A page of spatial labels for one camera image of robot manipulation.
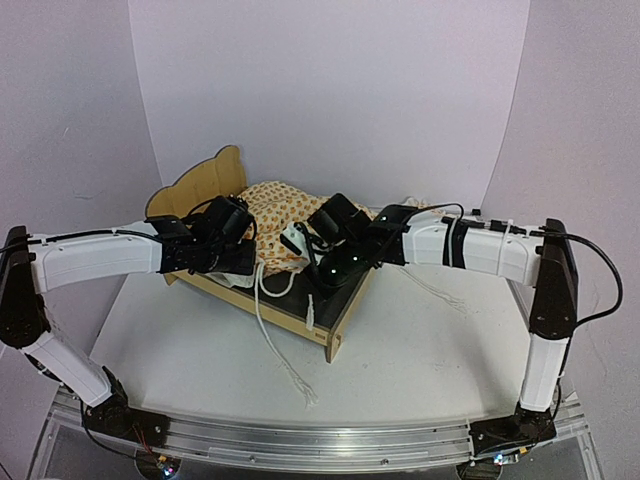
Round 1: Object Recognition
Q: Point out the small duck print pillow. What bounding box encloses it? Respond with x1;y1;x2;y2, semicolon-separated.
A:
402;196;465;217

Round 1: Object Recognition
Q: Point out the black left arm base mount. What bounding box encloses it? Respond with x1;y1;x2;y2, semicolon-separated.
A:
82;367;170;447

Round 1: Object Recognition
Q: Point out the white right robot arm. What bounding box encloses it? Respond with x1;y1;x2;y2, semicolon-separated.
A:
308;194;623;443

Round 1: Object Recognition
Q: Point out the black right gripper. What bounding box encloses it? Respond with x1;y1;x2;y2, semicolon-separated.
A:
299;240;366;305

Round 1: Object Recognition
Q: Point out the wooden pet bed frame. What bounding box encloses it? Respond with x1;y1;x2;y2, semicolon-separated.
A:
145;146;374;363

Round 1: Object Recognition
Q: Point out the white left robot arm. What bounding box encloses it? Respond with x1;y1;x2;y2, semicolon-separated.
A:
1;196;257;437

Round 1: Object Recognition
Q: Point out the duck print mattress cushion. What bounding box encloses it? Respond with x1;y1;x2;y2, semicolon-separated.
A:
204;180;471;409

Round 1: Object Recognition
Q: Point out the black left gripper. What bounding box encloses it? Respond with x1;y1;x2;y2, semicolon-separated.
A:
200;239;256;276

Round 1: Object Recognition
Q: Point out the aluminium front rail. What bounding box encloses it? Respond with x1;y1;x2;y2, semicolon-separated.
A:
29;390;602;479

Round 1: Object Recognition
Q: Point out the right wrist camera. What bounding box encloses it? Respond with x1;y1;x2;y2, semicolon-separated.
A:
279;222;309;260

